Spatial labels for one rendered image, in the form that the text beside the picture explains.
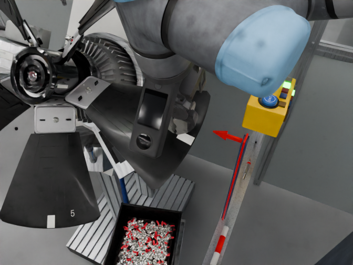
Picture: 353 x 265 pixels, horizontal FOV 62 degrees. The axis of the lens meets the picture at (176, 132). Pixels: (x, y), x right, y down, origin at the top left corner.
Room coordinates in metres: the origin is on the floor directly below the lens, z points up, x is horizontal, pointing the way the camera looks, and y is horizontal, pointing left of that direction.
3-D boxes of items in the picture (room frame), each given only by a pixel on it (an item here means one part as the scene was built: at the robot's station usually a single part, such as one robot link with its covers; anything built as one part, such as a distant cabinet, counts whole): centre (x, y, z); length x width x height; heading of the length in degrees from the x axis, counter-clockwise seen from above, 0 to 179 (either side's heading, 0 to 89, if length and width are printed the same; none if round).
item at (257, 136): (0.61, -0.26, 0.92); 0.03 x 0.03 x 0.12; 65
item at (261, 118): (0.61, -0.26, 1.02); 0.16 x 0.10 x 0.11; 155
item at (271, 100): (0.57, -0.24, 1.08); 0.04 x 0.04 x 0.02
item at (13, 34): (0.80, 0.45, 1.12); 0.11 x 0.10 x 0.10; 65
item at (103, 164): (0.50, 0.22, 0.91); 0.12 x 0.08 x 0.12; 155
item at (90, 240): (0.73, 0.23, 0.04); 0.62 x 0.46 x 0.08; 155
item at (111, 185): (0.64, 0.27, 0.45); 0.09 x 0.04 x 0.91; 65
